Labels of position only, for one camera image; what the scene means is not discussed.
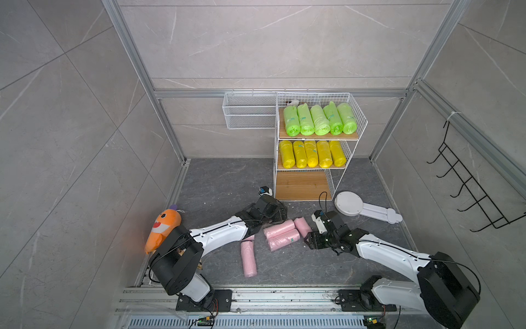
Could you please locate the pink roll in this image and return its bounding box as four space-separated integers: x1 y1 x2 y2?
267 229 301 252
264 219 295 239
241 241 258 278

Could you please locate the green roll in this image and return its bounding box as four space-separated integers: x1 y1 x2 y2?
283 106 301 137
323 101 343 136
297 104 315 136
310 105 331 136

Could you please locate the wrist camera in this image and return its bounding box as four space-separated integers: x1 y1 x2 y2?
311 210 327 234
259 186 273 197

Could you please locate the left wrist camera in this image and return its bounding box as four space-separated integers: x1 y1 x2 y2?
259 186 273 197

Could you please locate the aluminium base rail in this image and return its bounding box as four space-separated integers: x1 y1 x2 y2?
114 287 457 317

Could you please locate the white wire three-tier shelf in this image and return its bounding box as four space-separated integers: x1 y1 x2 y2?
273 93 368 202

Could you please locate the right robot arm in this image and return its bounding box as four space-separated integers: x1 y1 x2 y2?
304 210 482 328

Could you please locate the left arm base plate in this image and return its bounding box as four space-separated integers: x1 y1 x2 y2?
176 289 233 313

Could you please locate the yellow roll horizontal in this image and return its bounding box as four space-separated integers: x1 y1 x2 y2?
329 141 347 168
316 141 333 169

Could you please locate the yellow roll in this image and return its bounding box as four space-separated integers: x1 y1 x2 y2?
278 140 295 169
293 141 308 169

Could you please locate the white round paddle object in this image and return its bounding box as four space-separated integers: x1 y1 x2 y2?
334 191 403 224

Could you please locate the white wire wall basket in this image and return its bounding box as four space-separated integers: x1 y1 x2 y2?
222 91 277 130

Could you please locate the pink roll diagonal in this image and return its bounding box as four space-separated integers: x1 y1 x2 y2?
293 217 312 239

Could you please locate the pink roll bottom upright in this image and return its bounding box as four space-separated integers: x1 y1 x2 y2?
241 241 258 278

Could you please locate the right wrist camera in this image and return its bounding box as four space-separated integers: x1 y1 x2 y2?
311 210 327 234

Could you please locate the yellow roll diagonal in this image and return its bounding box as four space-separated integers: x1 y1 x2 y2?
304 141 319 168

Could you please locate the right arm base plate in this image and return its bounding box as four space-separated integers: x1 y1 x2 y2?
334 289 397 312

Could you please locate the black wire wall hook rack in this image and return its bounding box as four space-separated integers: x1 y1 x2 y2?
426 121 525 233

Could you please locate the orange carrot plush toy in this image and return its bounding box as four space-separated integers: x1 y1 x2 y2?
145 205 182 254

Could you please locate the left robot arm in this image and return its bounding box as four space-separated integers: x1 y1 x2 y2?
149 194 287 307

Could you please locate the green roll diagonal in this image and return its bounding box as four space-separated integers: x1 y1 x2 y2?
337 103 358 134

